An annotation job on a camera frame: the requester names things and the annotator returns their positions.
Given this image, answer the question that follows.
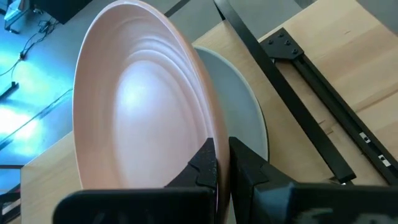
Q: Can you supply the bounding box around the black aluminium extrusion frame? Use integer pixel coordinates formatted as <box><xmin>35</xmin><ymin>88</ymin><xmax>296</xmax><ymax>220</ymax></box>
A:
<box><xmin>260</xmin><ymin>27</ymin><xmax>398</xmax><ymax>186</ymax></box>

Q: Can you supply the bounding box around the black floor cable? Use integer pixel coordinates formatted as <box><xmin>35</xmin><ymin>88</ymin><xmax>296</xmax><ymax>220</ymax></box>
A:
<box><xmin>0</xmin><ymin>18</ymin><xmax>58</xmax><ymax>78</ymax></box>

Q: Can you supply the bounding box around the blue-grey plate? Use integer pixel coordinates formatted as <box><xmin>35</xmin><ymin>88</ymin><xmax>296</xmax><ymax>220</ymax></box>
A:
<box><xmin>193</xmin><ymin>45</ymin><xmax>270</xmax><ymax>162</ymax></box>

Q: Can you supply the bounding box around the black equipment case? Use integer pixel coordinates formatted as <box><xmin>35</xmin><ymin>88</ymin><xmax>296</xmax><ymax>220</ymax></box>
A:
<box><xmin>30</xmin><ymin>0</ymin><xmax>94</xmax><ymax>25</ymax></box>

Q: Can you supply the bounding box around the pink plate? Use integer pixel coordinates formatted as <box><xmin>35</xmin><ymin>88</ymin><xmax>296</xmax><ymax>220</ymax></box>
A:
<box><xmin>72</xmin><ymin>0</ymin><xmax>231</xmax><ymax>224</ymax></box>

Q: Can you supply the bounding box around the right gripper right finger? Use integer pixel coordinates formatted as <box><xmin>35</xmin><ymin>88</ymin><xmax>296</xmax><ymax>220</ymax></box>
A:
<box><xmin>229</xmin><ymin>136</ymin><xmax>398</xmax><ymax>224</ymax></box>

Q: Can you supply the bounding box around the wooden shelf with black legs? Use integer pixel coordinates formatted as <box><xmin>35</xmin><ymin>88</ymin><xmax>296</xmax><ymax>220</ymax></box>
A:
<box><xmin>20</xmin><ymin>0</ymin><xmax>357</xmax><ymax>224</ymax></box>

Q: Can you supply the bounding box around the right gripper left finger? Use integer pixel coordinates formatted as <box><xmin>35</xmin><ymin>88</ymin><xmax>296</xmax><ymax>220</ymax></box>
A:
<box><xmin>52</xmin><ymin>138</ymin><xmax>218</xmax><ymax>224</ymax></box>

